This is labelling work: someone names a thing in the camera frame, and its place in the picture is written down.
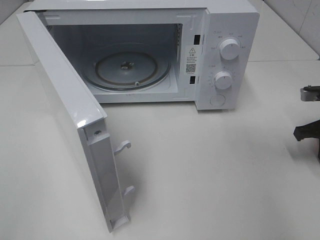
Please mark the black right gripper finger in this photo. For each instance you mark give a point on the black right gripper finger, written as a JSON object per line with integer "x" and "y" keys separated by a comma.
{"x": 308, "y": 131}
{"x": 310, "y": 93}

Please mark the round white door release button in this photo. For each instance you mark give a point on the round white door release button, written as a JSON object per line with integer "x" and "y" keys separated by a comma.
{"x": 217, "y": 100}

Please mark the white microwave door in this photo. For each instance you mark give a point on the white microwave door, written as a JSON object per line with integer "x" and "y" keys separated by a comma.
{"x": 80, "y": 118}

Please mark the lower white timer knob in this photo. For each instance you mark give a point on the lower white timer knob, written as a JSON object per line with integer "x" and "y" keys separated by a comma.
{"x": 223, "y": 80}

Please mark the upper white power knob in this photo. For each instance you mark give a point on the upper white power knob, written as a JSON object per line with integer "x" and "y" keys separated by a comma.
{"x": 229, "y": 48}

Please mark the white microwave oven body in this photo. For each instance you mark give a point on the white microwave oven body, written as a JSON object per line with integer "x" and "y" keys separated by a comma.
{"x": 80, "y": 27}

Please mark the white warning label sticker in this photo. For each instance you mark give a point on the white warning label sticker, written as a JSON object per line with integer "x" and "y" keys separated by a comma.
{"x": 191, "y": 59}

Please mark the glass microwave turntable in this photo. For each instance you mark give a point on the glass microwave turntable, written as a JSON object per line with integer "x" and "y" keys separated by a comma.
{"x": 126, "y": 66}

